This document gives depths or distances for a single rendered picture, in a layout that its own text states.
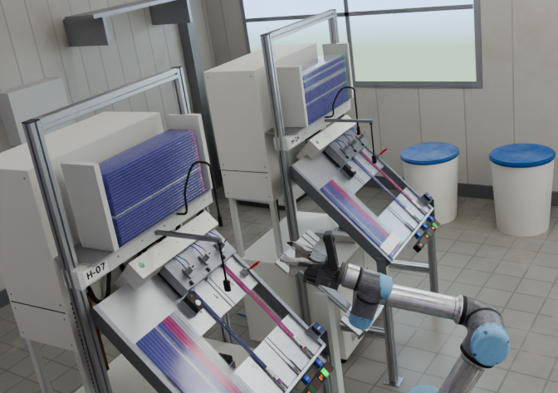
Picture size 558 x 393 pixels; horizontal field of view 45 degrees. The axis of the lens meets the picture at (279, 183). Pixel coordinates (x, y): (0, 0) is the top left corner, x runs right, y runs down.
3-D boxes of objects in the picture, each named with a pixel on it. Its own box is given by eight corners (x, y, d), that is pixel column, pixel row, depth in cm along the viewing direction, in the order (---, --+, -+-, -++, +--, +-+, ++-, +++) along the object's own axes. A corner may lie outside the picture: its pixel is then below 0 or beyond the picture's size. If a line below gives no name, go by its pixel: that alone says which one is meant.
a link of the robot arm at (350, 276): (359, 272, 204) (360, 262, 212) (345, 267, 204) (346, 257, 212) (352, 293, 206) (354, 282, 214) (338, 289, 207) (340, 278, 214)
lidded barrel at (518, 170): (561, 217, 523) (562, 144, 503) (546, 243, 488) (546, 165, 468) (501, 210, 549) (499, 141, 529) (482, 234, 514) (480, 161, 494)
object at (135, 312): (252, 288, 287) (258, 282, 284) (154, 380, 235) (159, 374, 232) (198, 233, 291) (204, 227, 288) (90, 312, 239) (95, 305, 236)
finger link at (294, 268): (280, 278, 202) (305, 278, 207) (285, 261, 200) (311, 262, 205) (276, 273, 204) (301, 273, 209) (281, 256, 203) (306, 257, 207)
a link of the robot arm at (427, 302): (501, 294, 224) (357, 264, 227) (507, 311, 214) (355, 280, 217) (492, 323, 228) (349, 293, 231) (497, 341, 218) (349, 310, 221)
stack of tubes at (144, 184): (206, 191, 278) (194, 129, 269) (121, 245, 238) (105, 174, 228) (182, 189, 285) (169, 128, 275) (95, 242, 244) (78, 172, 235)
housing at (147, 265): (204, 242, 291) (219, 223, 283) (129, 298, 253) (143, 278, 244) (191, 228, 292) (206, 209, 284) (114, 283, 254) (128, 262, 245)
